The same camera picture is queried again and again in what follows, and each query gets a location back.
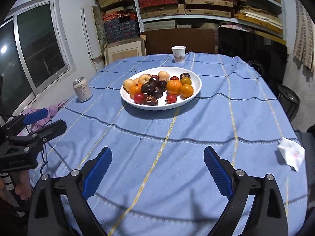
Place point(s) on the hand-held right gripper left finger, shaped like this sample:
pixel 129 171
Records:
pixel 97 172

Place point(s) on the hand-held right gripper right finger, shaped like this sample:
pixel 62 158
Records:
pixel 219 172

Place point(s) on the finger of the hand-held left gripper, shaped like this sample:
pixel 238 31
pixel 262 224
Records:
pixel 55 129
pixel 35 116

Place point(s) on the white plate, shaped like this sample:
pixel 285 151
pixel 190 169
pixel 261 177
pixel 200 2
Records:
pixel 161 104

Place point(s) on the dark brown mangosteen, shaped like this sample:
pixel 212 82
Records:
pixel 150 100
pixel 157 93
pixel 148 87

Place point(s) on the pale orange peach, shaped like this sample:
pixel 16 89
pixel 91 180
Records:
pixel 136 80

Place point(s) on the large orange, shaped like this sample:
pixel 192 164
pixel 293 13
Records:
pixel 173 86

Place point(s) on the greenish orange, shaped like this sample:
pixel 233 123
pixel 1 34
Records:
pixel 185 81

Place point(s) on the small brown fruit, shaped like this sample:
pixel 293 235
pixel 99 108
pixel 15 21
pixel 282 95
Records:
pixel 184 75

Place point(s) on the dark purple plum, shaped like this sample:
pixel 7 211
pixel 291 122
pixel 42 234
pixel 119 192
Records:
pixel 162 85
pixel 154 80

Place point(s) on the pale yellow apple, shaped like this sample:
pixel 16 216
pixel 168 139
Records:
pixel 163 75

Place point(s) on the person's left hand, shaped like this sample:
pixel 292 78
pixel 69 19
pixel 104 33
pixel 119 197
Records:
pixel 23 185

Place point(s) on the pink cloth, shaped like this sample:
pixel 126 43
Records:
pixel 53 109

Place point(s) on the white drink can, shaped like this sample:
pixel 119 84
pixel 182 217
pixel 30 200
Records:
pixel 82 91

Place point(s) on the blue checked tablecloth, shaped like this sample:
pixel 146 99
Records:
pixel 196 127

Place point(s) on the white framed window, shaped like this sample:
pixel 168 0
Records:
pixel 37 49

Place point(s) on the crumpled white tissue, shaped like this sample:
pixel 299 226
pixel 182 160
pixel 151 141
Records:
pixel 291 153

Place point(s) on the dark grey chair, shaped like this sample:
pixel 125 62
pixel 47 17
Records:
pixel 307 136

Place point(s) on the white leaning strip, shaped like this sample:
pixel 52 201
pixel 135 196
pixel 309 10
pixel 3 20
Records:
pixel 86 34

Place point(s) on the black round stand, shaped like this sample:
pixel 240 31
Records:
pixel 289 95

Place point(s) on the green patterned board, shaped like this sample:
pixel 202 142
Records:
pixel 99 29

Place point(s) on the pile of patterned storage boxes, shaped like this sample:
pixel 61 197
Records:
pixel 120 27

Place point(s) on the white paper cup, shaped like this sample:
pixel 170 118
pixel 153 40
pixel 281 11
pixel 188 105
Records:
pixel 178 54

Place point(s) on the brown cardboard panel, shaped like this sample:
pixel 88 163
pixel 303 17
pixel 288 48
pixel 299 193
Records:
pixel 179 39

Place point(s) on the brick pattern cloth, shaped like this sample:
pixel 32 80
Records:
pixel 304 41

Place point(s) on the white metal shelf rack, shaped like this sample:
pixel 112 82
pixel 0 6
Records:
pixel 172 17

